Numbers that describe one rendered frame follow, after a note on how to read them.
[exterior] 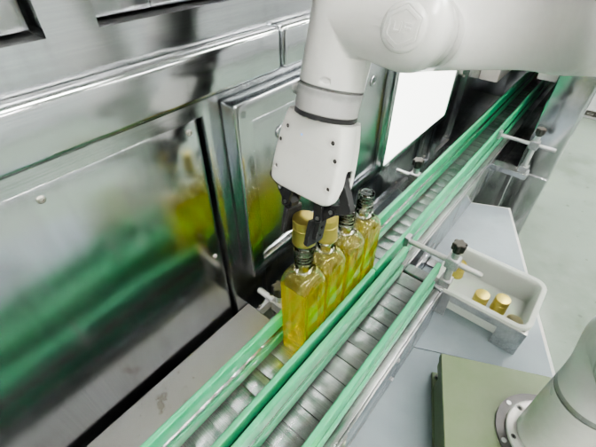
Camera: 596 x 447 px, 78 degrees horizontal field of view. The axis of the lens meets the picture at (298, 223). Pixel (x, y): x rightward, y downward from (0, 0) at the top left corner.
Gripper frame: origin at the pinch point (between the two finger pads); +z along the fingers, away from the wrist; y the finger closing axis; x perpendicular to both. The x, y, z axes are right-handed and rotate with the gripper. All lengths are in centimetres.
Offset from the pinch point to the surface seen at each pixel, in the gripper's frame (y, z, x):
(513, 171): 11, 7, 99
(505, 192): 9, 21, 126
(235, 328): -12.1, 31.1, 2.3
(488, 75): -14, -18, 127
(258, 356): -3.0, 28.9, -0.6
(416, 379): 19, 38, 27
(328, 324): 4.3, 20.9, 8.1
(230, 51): -12.7, -19.3, -4.1
